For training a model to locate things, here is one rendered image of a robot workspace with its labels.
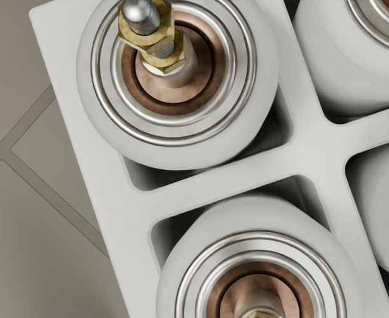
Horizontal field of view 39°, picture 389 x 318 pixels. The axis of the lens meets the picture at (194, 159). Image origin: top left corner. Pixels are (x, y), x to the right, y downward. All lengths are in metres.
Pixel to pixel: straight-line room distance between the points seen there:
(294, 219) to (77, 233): 0.30
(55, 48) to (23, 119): 0.20
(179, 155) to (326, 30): 0.09
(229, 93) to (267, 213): 0.06
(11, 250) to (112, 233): 0.23
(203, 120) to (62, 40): 0.13
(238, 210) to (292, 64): 0.11
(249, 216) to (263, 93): 0.06
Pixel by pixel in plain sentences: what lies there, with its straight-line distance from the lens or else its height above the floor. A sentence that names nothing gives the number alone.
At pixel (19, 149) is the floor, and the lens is 0.54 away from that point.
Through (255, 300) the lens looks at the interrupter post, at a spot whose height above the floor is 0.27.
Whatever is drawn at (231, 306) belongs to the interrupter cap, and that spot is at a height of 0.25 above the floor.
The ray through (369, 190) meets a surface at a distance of 0.34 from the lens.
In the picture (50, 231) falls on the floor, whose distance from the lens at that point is 0.53.
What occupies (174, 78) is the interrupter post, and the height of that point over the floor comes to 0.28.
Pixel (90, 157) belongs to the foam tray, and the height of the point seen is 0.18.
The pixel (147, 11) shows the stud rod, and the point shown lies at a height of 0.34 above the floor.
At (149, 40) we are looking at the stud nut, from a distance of 0.18.
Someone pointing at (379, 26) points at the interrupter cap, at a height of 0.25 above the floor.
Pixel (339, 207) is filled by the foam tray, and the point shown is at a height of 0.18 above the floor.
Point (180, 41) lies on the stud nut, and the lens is 0.22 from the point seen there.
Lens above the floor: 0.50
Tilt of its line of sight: 85 degrees down
